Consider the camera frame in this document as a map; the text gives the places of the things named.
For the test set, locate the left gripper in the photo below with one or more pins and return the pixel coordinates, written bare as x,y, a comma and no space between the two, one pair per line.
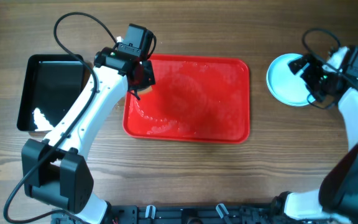
148,79

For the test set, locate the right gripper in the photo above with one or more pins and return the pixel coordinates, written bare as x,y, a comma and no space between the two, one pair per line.
314,65

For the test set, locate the light blue plate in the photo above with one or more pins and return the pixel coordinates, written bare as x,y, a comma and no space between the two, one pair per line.
286,87

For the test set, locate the green and orange sponge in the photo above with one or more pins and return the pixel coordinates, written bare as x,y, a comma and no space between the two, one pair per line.
144,91

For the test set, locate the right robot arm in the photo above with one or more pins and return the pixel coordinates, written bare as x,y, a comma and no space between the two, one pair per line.
337,197

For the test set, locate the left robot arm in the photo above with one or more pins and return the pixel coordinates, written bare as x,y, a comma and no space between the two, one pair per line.
55,171

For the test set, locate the red plastic tray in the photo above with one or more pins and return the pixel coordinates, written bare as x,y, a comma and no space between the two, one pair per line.
195,99

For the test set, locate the black rectangular water tray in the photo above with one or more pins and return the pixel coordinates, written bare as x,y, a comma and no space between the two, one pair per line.
52,84

